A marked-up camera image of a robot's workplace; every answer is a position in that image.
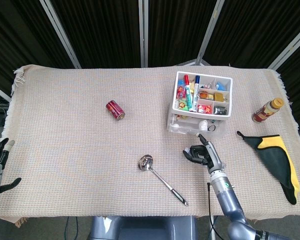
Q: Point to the grey screen frame post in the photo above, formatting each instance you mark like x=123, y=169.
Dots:
x=143, y=32
x=210, y=30
x=0, y=92
x=290, y=46
x=62, y=37

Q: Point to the green marker red cap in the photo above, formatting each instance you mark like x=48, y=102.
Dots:
x=189, y=97

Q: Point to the green and yellow cloth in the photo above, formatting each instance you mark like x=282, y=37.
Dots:
x=275, y=160

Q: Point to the clear plastic drawer with ball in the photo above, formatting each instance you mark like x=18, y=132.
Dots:
x=187, y=127

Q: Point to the red drink can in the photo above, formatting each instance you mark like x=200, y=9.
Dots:
x=115, y=110

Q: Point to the white object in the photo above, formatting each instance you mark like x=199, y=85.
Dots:
x=203, y=125

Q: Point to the tea bottle yellow cap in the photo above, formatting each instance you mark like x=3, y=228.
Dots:
x=266, y=110

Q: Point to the red snack packet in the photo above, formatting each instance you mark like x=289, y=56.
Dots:
x=181, y=92

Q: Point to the black small clip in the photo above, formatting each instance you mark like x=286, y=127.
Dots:
x=220, y=111

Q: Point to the white marker blue cap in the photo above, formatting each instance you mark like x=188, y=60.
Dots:
x=195, y=92

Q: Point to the white ping pong ball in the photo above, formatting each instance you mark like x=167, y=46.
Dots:
x=175, y=126

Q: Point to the red sweet packet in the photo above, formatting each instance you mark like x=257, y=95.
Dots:
x=205, y=108

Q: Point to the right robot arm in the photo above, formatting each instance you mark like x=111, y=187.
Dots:
x=227, y=197

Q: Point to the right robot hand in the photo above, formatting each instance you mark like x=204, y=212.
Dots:
x=212, y=156

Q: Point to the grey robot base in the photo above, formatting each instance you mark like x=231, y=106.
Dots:
x=140, y=228

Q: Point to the white plastic drawer organizer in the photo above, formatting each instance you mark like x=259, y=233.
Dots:
x=175, y=95

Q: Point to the beige woven tablecloth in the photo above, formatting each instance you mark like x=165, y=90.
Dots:
x=77, y=150

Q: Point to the yellow green sweet packet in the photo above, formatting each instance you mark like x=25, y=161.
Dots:
x=183, y=105

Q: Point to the clear plastic water bottle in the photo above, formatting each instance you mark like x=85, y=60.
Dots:
x=186, y=150

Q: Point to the blue plastic packet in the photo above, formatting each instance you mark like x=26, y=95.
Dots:
x=221, y=86

